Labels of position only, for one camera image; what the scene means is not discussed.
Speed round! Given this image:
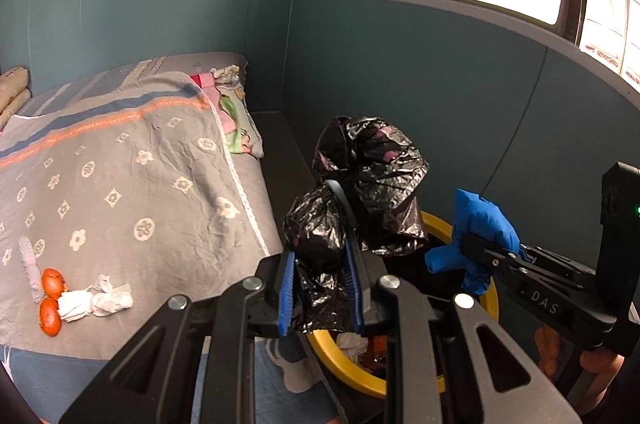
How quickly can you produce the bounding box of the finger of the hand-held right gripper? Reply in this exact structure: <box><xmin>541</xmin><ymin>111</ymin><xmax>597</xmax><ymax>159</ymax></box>
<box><xmin>459</xmin><ymin>230</ymin><xmax>527</xmax><ymax>278</ymax></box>
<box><xmin>520</xmin><ymin>245</ymin><xmax>597</xmax><ymax>281</ymax></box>

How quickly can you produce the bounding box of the round orange peel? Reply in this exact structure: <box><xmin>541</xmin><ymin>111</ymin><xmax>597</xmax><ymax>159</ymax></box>
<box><xmin>41</xmin><ymin>268</ymin><xmax>70</xmax><ymax>295</ymax></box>

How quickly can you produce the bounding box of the beige pillow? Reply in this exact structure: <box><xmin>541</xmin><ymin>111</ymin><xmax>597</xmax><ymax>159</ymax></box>
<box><xmin>0</xmin><ymin>88</ymin><xmax>32</xmax><ymax>129</ymax></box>
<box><xmin>0</xmin><ymin>66</ymin><xmax>28</xmax><ymax>93</ymax></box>

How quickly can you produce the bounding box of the person's right hand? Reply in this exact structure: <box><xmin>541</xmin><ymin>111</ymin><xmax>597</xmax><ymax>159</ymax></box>
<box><xmin>534</xmin><ymin>324</ymin><xmax>626</xmax><ymax>380</ymax></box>

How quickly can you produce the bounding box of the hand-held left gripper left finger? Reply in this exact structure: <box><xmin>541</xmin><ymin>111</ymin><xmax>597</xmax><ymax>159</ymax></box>
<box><xmin>59</xmin><ymin>251</ymin><xmax>300</xmax><ymax>424</ymax></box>

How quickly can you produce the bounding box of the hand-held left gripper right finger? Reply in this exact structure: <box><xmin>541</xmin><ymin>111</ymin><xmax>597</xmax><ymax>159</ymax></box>
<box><xmin>324</xmin><ymin>180</ymin><xmax>585</xmax><ymax>424</ymax></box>

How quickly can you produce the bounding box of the long white tissue bundle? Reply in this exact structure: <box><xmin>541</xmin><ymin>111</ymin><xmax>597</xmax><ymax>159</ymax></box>
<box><xmin>56</xmin><ymin>274</ymin><xmax>134</xmax><ymax>322</ymax></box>

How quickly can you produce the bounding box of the yellow rimmed trash bin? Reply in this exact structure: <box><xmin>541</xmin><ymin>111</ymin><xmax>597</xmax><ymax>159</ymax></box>
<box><xmin>305</xmin><ymin>209</ymin><xmax>499</xmax><ymax>400</ymax></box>

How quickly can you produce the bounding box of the pink green floral quilt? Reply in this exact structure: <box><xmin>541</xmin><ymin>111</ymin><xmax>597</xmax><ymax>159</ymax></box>
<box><xmin>190</xmin><ymin>64</ymin><xmax>266</xmax><ymax>159</ymax></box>

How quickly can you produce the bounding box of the black plastic bag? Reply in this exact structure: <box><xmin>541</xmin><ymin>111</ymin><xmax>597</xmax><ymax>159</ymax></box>
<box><xmin>284</xmin><ymin>115</ymin><xmax>431</xmax><ymax>335</ymax></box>

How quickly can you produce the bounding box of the blue plastic bag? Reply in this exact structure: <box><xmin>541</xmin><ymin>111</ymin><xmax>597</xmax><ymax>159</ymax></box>
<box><xmin>425</xmin><ymin>189</ymin><xmax>521</xmax><ymax>297</ymax></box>

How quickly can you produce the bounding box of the oval orange peel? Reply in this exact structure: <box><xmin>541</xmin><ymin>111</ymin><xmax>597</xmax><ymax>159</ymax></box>
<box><xmin>39</xmin><ymin>297</ymin><xmax>63</xmax><ymax>336</ymax></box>

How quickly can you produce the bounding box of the grey printed bed blanket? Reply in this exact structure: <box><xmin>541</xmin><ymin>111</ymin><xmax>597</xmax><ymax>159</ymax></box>
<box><xmin>0</xmin><ymin>51</ymin><xmax>286</xmax><ymax>424</ymax></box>

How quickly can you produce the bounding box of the large white tissue bundle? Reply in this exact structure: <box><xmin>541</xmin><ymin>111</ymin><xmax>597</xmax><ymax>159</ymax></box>
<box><xmin>337</xmin><ymin>333</ymin><xmax>369</xmax><ymax>364</ymax></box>

